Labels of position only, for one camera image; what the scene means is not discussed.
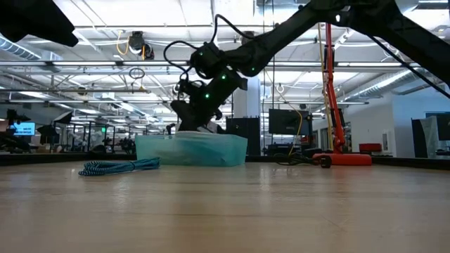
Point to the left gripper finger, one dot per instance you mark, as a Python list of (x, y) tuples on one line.
[(28, 17)]

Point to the teal plastic bin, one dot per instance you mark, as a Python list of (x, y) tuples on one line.
[(193, 151)]

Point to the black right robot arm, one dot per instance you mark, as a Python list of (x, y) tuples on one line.
[(281, 42)]

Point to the black cabinet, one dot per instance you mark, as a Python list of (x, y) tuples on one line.
[(250, 128)]

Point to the white square column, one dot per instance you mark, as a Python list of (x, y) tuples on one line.
[(251, 105)]

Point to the dark monitor screen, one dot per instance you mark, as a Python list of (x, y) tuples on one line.
[(288, 122)]

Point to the blue screen monitor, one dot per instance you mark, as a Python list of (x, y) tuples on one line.
[(24, 128)]

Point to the red desk lamp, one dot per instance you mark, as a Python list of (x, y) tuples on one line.
[(329, 88)]

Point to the red box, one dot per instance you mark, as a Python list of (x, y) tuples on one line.
[(370, 147)]

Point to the grey hanging cloth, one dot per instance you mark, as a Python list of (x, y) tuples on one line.
[(429, 137)]

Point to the black aluminium table frame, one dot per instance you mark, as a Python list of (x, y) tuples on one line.
[(21, 159)]

